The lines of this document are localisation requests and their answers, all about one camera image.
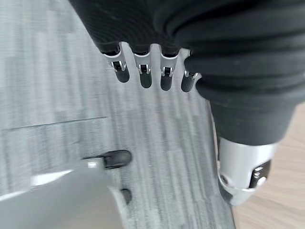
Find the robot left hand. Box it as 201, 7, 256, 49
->
67, 0, 305, 207

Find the dark robot foot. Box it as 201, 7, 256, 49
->
82, 149, 133, 170

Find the light wooden desk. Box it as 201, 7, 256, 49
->
232, 104, 305, 229

